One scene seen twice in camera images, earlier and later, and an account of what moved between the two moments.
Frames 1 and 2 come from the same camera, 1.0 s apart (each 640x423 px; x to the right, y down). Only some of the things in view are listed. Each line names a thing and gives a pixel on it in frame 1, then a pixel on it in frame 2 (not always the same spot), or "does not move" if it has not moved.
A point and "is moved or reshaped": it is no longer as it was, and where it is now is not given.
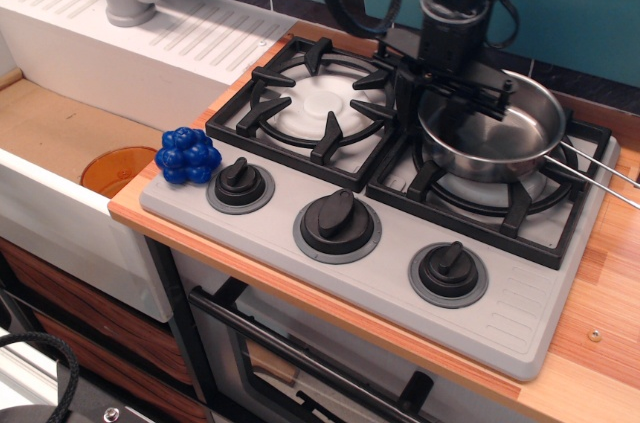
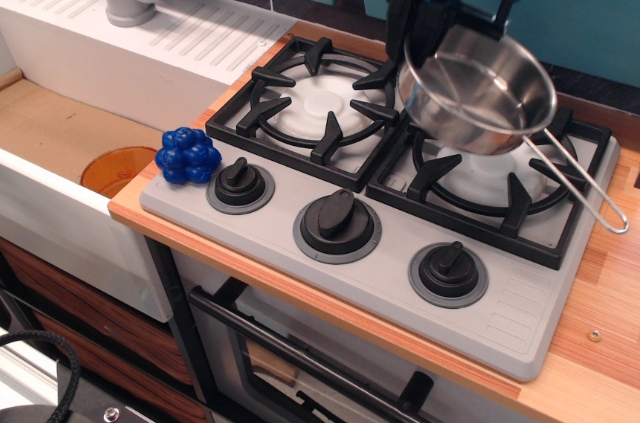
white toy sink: (74, 85) does not move
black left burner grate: (326, 108) does not move
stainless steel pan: (509, 149) is moved or reshaped
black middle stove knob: (337, 229) does not move
